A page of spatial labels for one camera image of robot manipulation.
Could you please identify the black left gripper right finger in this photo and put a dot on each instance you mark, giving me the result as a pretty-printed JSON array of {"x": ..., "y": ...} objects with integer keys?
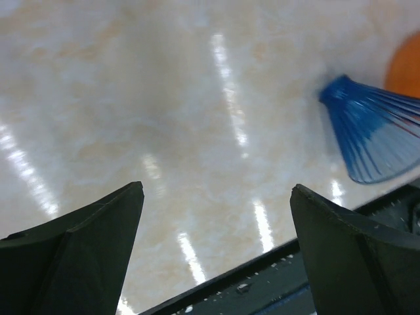
[{"x": 354, "y": 264}]

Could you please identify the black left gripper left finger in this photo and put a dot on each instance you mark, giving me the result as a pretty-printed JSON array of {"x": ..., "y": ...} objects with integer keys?
[{"x": 75, "y": 264}]

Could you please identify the orange glass dripper cone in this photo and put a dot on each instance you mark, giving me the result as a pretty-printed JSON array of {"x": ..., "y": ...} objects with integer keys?
[{"x": 402, "y": 75}]

